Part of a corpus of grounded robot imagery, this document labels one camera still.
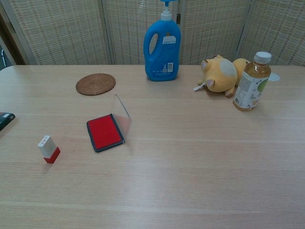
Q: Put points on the tea bottle white cap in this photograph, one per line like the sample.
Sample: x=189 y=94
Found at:
x=250 y=90

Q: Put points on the black flat box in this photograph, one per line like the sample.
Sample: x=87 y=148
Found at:
x=4 y=119

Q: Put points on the brown wooden door frame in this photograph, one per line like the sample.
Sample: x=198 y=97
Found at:
x=9 y=43

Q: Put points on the white round disc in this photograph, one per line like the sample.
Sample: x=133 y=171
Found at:
x=274 y=77

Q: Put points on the yellow plush toy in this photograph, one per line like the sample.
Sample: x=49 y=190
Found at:
x=219 y=76

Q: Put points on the red ink pad clear lid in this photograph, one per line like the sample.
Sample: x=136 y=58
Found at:
x=104 y=132

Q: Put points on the woven folding screen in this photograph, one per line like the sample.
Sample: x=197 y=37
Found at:
x=66 y=31

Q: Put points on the white and red stamp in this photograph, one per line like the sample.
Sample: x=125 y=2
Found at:
x=48 y=148

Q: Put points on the round woven rattan coaster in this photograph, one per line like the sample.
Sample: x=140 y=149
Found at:
x=95 y=84

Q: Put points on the blue detergent pump bottle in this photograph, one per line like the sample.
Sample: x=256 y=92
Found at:
x=164 y=59

